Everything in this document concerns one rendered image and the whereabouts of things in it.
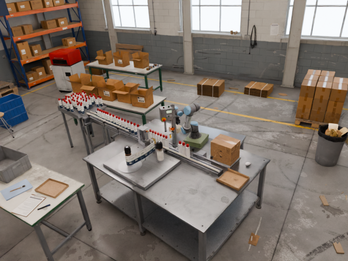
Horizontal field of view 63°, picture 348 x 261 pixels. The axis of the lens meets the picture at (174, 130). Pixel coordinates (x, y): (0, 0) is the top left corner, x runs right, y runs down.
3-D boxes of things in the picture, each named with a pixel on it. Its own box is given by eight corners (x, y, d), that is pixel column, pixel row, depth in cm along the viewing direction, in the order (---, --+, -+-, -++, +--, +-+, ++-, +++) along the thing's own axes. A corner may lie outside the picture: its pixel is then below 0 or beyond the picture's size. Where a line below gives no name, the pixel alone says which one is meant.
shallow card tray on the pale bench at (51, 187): (34, 191, 346) (33, 189, 345) (49, 179, 365) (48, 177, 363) (55, 199, 333) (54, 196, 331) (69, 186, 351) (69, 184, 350)
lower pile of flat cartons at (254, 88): (243, 93, 774) (244, 86, 764) (250, 87, 813) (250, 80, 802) (266, 98, 742) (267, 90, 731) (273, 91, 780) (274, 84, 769)
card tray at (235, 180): (216, 180, 340) (216, 178, 338) (227, 170, 356) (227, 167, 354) (238, 191, 322) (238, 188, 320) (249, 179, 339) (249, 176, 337)
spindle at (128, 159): (125, 165, 366) (121, 147, 352) (130, 162, 372) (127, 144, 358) (129, 168, 361) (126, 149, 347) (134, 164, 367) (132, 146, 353)
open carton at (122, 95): (112, 103, 574) (109, 86, 556) (128, 93, 614) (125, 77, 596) (129, 106, 554) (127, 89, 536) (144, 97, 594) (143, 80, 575)
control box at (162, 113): (160, 119, 390) (158, 106, 381) (172, 117, 393) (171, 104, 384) (161, 122, 381) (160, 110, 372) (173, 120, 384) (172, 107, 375)
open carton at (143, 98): (128, 107, 550) (125, 90, 532) (141, 98, 589) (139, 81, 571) (145, 111, 535) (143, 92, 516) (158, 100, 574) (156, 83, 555)
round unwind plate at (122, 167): (113, 167, 366) (113, 167, 366) (131, 156, 386) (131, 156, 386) (129, 176, 348) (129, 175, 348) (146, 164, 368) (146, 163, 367)
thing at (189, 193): (82, 159, 399) (82, 158, 398) (156, 119, 495) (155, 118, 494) (203, 234, 275) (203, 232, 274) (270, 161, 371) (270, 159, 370)
